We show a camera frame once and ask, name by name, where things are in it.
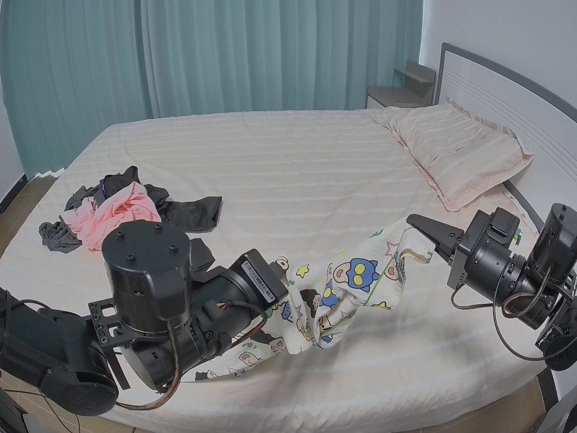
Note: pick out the grey bedside table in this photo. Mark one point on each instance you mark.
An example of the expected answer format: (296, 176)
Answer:
(396, 93)

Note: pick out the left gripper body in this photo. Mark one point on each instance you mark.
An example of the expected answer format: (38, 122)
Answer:
(234, 305)

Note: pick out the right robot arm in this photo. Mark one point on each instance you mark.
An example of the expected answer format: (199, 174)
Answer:
(556, 241)

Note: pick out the white printed pyjama top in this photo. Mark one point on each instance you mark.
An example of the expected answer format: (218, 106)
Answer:
(356, 278)

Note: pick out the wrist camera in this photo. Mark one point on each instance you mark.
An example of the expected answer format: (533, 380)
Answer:
(202, 253)
(502, 228)

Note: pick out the blue-green curtain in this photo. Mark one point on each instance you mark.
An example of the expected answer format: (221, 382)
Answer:
(279, 39)
(72, 61)

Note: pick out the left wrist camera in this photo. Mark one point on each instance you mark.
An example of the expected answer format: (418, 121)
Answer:
(202, 253)

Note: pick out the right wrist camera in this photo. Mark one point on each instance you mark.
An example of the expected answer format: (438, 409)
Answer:
(502, 228)

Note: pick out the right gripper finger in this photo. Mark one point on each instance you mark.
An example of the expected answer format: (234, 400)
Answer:
(444, 235)
(445, 253)

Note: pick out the pink striped pillow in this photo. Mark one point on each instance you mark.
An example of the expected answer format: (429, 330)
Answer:
(455, 151)

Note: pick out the pile of clothes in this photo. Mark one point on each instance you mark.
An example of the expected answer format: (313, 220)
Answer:
(117, 217)

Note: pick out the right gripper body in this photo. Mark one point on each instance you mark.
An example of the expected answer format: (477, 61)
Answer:
(478, 264)

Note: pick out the bed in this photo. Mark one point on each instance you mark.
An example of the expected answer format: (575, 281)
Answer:
(293, 165)

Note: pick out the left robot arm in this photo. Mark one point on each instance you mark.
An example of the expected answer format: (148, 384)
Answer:
(144, 278)

